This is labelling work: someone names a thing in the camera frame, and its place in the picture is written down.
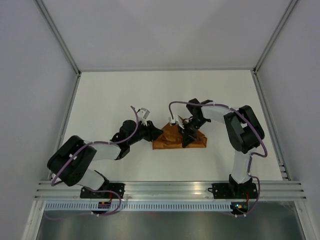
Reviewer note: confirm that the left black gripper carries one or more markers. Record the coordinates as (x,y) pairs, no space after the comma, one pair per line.
(153,132)

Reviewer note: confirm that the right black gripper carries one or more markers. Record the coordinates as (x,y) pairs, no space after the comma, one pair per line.
(188,137)

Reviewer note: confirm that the orange-brown cloth napkin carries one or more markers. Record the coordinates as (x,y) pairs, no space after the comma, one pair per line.
(172,139)

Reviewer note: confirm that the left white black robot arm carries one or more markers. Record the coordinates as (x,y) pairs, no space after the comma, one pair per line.
(71,162)

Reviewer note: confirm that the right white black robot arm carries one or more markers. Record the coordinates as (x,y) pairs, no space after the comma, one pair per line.
(245,134)

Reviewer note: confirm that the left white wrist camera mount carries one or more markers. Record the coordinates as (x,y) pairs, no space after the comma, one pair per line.
(143,114)

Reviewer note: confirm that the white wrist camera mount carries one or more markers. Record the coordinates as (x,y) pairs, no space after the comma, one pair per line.
(143,114)
(175,120)

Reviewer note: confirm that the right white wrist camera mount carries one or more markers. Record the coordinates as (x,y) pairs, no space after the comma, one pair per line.
(175,120)

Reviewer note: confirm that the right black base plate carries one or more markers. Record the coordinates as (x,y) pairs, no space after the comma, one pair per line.
(230,191)

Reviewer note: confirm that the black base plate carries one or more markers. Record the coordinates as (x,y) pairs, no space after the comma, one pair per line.
(111,190)
(230,191)

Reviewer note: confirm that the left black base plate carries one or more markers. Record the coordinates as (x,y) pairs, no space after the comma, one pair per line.
(111,190)

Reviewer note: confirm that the aluminium mounting rail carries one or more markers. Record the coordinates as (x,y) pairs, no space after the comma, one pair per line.
(189,191)

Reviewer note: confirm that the white slotted cable duct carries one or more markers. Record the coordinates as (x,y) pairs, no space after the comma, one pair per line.
(154,206)

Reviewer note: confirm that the left aluminium frame post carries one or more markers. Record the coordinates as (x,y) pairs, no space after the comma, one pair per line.
(56,33)

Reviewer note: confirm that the aluminium frame post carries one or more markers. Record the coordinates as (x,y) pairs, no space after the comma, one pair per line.
(56,33)
(275,34)

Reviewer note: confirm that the right aluminium frame post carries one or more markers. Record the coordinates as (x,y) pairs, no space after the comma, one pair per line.
(275,34)

